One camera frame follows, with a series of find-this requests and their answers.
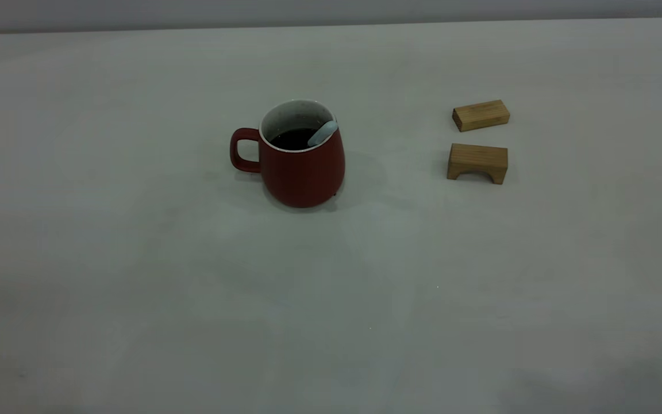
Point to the red ceramic mug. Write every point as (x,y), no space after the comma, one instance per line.
(302,175)

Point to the black coffee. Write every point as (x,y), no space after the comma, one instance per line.
(291,139)

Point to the arched wooden block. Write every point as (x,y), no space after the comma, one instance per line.
(477,156)

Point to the flat wooden block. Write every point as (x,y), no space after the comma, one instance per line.
(480,115)

